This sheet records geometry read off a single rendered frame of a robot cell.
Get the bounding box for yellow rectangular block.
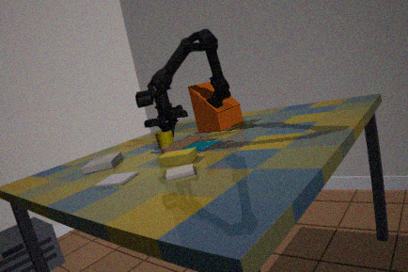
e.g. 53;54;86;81
157;148;197;168

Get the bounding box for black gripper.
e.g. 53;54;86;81
145;101;188;138

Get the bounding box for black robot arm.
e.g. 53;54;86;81
135;29;231;120

